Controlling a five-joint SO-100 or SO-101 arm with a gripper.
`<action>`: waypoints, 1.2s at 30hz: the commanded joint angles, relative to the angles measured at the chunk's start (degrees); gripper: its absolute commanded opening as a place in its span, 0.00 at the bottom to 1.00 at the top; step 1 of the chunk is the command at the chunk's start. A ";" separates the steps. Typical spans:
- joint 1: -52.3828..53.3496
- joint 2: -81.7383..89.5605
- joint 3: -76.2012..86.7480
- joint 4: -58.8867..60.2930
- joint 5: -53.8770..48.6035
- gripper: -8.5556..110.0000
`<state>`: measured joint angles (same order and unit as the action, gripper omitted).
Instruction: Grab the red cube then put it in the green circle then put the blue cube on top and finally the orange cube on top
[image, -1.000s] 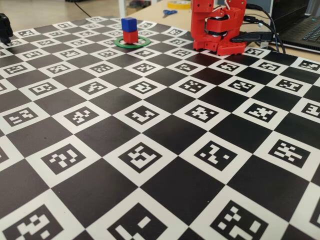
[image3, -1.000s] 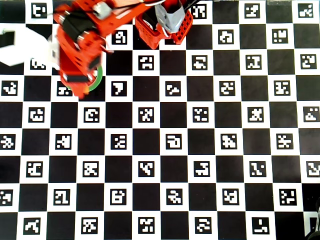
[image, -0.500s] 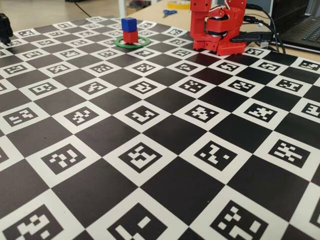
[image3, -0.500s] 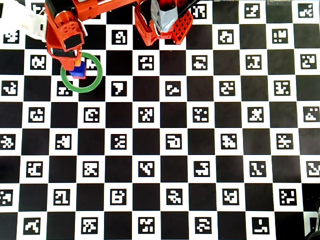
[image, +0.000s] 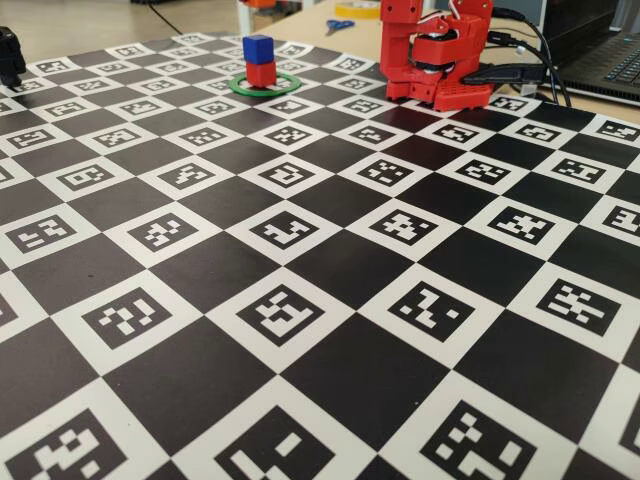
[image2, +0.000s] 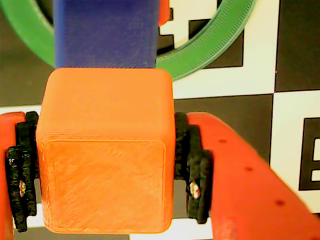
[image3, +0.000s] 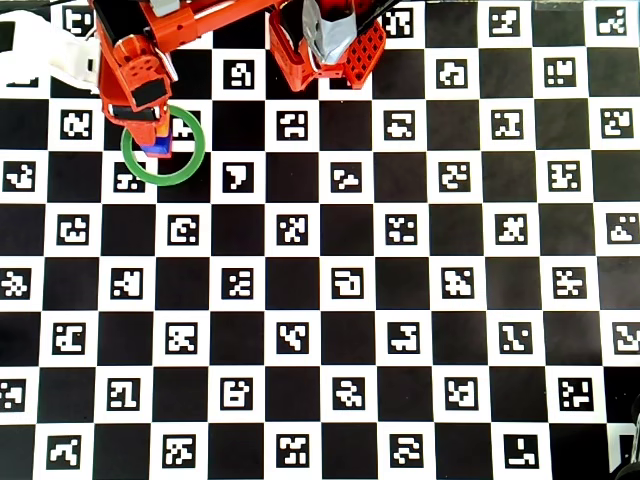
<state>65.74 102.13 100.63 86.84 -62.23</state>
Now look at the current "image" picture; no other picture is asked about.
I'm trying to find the blue cube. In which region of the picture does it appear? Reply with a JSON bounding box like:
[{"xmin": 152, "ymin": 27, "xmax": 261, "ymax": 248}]
[{"xmin": 242, "ymin": 34, "xmax": 275, "ymax": 65}]

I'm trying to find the red cube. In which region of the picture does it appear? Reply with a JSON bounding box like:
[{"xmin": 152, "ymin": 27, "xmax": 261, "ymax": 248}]
[{"xmin": 244, "ymin": 60, "xmax": 277, "ymax": 89}]

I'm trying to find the yellow tape roll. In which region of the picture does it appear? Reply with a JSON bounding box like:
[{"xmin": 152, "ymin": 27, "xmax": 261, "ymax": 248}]
[{"xmin": 334, "ymin": 0, "xmax": 380, "ymax": 19}]

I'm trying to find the black clamp device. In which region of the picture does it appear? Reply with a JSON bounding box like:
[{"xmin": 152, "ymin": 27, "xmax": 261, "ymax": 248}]
[{"xmin": 0, "ymin": 27, "xmax": 27, "ymax": 91}]

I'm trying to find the black power plug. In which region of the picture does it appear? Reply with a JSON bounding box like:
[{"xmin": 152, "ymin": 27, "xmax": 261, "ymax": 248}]
[{"xmin": 462, "ymin": 63, "xmax": 545, "ymax": 87}]

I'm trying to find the black white marker mat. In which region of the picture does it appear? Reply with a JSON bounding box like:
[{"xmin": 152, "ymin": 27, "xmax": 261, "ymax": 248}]
[{"xmin": 0, "ymin": 32, "xmax": 640, "ymax": 480}]

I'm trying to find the black laptop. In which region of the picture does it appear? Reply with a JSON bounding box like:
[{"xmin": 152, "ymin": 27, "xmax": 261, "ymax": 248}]
[{"xmin": 542, "ymin": 0, "xmax": 640, "ymax": 105}]

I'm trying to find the green ring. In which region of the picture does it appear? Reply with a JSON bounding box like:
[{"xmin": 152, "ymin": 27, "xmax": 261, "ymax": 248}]
[{"xmin": 228, "ymin": 71, "xmax": 303, "ymax": 97}]

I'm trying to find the black cable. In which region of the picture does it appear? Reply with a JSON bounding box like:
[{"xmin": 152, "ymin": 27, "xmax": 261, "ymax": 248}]
[
  {"xmin": 492, "ymin": 7, "xmax": 574, "ymax": 107},
  {"xmin": 487, "ymin": 31, "xmax": 561, "ymax": 104}
]

